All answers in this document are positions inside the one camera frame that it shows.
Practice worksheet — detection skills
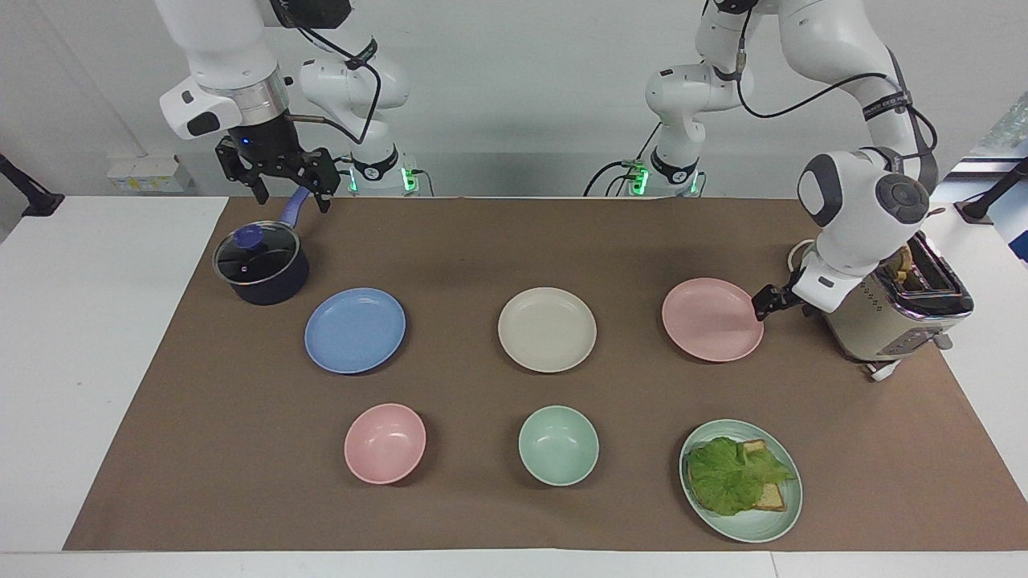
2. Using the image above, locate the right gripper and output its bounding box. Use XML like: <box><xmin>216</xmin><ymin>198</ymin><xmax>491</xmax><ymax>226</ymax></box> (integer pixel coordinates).
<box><xmin>214</xmin><ymin>112</ymin><xmax>337</xmax><ymax>214</ymax></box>

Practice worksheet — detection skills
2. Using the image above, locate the pink plate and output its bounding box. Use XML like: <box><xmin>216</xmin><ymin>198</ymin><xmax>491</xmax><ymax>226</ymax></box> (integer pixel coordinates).
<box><xmin>662</xmin><ymin>278</ymin><xmax>765</xmax><ymax>363</ymax></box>

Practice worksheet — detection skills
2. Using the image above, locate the glass lid with blue knob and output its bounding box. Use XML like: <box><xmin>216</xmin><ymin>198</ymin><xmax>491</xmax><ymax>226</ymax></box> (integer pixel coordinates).
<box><xmin>213</xmin><ymin>222</ymin><xmax>301</xmax><ymax>287</ymax></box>

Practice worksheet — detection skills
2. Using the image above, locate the dark blue saucepan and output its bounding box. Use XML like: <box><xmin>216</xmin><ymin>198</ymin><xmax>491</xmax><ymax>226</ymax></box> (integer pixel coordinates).
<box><xmin>213</xmin><ymin>186</ymin><xmax>313</xmax><ymax>307</ymax></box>

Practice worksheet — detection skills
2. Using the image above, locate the blue plate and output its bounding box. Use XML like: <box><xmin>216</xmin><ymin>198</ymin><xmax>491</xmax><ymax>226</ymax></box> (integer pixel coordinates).
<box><xmin>304</xmin><ymin>287</ymin><xmax>407</xmax><ymax>375</ymax></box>

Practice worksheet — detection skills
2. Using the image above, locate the black stand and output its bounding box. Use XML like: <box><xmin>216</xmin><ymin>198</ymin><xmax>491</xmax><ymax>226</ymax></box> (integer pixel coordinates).
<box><xmin>0</xmin><ymin>153</ymin><xmax>66</xmax><ymax>218</ymax></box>
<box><xmin>955</xmin><ymin>157</ymin><xmax>1028</xmax><ymax>225</ymax></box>

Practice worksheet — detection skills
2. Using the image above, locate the pink bowl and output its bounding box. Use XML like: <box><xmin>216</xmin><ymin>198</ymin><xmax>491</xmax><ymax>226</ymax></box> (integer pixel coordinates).
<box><xmin>344</xmin><ymin>403</ymin><xmax>427</xmax><ymax>486</ymax></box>

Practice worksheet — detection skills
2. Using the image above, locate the beige plate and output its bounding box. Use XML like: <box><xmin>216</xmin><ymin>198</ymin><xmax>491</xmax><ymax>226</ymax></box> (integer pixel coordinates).
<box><xmin>497</xmin><ymin>287</ymin><xmax>598</xmax><ymax>373</ymax></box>

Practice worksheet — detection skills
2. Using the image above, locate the green bowl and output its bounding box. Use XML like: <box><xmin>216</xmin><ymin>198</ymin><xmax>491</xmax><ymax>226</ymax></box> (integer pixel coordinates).
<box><xmin>518</xmin><ymin>405</ymin><xmax>600</xmax><ymax>487</ymax></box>

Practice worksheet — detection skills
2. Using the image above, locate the green lettuce leaf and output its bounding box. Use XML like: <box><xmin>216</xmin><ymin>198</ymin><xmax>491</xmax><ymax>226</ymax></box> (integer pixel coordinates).
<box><xmin>687</xmin><ymin>437</ymin><xmax>796</xmax><ymax>516</ymax></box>

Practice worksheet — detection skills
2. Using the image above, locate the green plate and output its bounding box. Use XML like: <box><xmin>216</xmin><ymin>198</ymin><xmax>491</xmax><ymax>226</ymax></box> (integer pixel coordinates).
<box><xmin>679</xmin><ymin>419</ymin><xmax>804</xmax><ymax>543</ymax></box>

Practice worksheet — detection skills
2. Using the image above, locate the silver toaster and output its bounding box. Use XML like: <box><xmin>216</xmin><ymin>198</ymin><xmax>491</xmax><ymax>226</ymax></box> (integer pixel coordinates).
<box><xmin>822</xmin><ymin>233</ymin><xmax>975</xmax><ymax>364</ymax></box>

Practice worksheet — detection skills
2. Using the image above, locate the black cable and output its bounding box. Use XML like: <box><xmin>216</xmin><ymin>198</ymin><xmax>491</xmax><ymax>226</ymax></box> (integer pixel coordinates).
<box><xmin>281</xmin><ymin>24</ymin><xmax>383</xmax><ymax>146</ymax></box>
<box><xmin>734</xmin><ymin>48</ymin><xmax>940</xmax><ymax>195</ymax></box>
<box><xmin>584</xmin><ymin>120</ymin><xmax>664</xmax><ymax>197</ymax></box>

